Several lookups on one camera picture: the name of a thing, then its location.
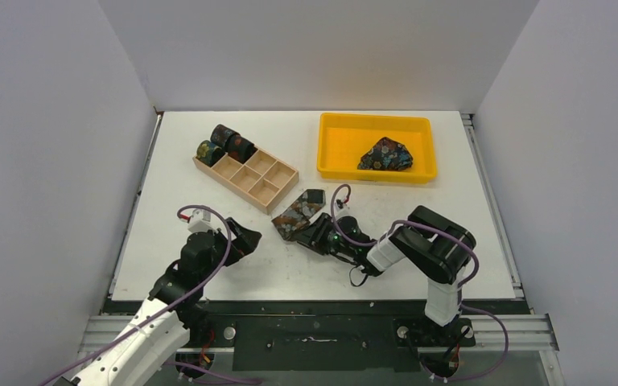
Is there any orange grey floral tie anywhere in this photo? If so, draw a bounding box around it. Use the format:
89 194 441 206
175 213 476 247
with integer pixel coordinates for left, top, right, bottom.
271 189 326 241

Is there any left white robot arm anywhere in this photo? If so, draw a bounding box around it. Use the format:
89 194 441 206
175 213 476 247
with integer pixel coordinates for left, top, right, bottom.
52 210 262 385

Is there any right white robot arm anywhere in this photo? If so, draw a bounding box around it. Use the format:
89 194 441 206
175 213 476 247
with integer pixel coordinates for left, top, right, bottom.
291 200 476 345

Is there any wooden compartment tray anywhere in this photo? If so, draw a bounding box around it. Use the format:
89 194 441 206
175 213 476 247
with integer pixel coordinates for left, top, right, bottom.
192 150 299 215

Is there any yellow plastic bin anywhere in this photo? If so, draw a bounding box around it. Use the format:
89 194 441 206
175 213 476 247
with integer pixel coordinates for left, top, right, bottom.
317 113 438 184

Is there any yellow floral rolled tie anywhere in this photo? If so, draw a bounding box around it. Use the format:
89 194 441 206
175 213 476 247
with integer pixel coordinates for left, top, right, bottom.
195 140 226 167

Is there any dark floral folded tie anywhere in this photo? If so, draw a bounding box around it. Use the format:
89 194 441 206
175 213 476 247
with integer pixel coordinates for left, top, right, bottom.
357 137 414 171

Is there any red patterned rolled tie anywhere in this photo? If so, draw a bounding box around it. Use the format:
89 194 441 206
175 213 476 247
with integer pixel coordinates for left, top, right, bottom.
225 134 257 164

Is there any dark rolled tie rear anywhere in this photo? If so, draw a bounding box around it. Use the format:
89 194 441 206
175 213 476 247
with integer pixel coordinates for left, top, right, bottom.
210 124 239 150

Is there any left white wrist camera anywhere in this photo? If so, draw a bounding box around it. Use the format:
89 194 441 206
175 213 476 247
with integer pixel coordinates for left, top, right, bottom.
178 208 214 233

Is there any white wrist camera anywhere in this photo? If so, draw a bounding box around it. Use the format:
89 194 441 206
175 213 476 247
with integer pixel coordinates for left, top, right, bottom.
332 199 352 220
178 208 214 233

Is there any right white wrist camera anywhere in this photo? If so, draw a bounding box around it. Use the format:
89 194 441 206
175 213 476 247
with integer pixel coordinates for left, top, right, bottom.
332 199 352 220

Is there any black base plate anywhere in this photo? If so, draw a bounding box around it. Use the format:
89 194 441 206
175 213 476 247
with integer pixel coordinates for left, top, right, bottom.
101 299 529 374

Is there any aluminium frame rail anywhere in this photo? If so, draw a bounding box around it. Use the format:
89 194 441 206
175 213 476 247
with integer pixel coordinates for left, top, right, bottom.
77 314 566 385

